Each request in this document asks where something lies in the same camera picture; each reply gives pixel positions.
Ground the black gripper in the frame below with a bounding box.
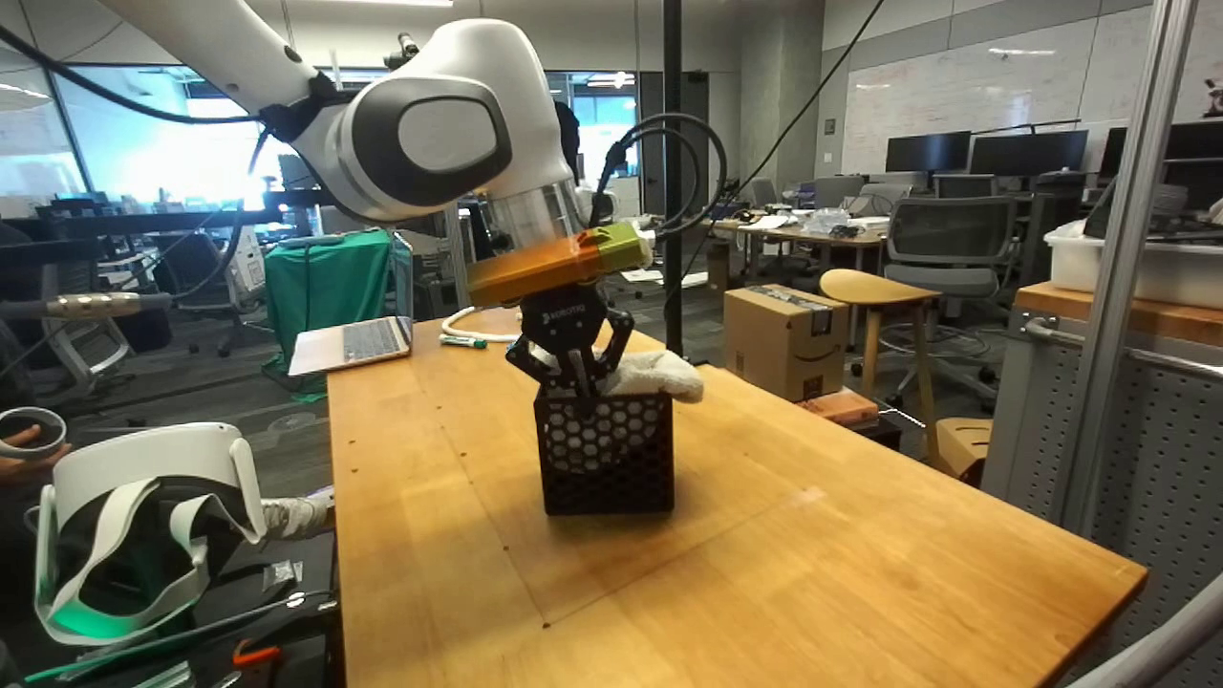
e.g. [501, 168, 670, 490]
[501, 288, 640, 393]

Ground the white terry towel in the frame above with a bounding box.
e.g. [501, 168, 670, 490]
[598, 349, 709, 405]

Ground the black mesh basket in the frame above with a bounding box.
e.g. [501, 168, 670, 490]
[530, 378, 679, 521]

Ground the white VR controller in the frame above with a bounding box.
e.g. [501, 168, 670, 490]
[0, 400, 68, 462]

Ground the person's hand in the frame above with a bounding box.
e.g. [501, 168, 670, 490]
[0, 425, 54, 490]

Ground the cardboard shipping box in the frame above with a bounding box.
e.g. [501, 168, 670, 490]
[719, 277, 852, 405]

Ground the silver laptop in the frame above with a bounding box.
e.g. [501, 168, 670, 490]
[283, 313, 416, 381]

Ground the green cloth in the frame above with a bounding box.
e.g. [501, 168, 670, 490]
[259, 226, 416, 376]

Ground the office desk with papers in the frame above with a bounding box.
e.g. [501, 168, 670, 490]
[703, 205, 895, 274]

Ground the black pole stand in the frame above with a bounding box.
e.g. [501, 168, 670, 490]
[659, 0, 691, 368]

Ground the tall wooden stool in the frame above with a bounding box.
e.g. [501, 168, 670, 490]
[819, 262, 949, 400]

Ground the grey office chair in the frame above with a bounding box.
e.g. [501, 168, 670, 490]
[879, 191, 1023, 302]

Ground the black desk monitor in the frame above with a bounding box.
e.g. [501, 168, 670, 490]
[882, 131, 975, 179]
[968, 125, 1093, 184]

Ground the white VR headset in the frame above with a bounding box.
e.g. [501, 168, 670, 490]
[32, 415, 273, 651]

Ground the wooden shelf board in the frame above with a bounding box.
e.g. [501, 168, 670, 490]
[1014, 277, 1223, 353]

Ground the white plastic bin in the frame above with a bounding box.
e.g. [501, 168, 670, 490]
[1045, 219, 1223, 308]

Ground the grey perforated metal cabinet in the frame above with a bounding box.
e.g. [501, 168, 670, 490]
[980, 297, 1223, 688]

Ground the wrist-mounted camera box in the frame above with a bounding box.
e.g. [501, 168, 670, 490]
[464, 219, 663, 313]

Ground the white table cable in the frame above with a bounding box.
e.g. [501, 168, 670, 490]
[435, 297, 526, 353]

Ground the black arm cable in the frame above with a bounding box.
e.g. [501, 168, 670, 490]
[587, 109, 733, 246]

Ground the wall whiteboard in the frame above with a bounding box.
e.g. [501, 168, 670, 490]
[837, 14, 1102, 174]

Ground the aluminium frame beam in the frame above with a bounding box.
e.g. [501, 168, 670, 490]
[1063, 0, 1205, 535]

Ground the grey metal rail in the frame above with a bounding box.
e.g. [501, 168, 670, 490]
[1068, 576, 1223, 688]

